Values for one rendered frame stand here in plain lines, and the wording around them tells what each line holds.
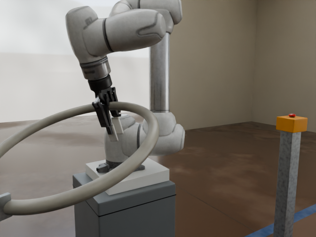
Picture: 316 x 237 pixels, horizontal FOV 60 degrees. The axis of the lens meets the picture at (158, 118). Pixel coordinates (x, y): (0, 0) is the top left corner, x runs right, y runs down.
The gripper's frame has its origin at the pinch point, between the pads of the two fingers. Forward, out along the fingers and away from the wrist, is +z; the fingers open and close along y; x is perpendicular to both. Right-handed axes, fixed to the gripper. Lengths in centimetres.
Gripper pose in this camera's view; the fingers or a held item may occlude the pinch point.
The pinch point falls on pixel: (114, 130)
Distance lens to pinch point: 99.4
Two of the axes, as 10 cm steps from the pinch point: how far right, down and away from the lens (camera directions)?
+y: -2.8, 4.8, -8.3
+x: 9.4, -0.4, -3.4
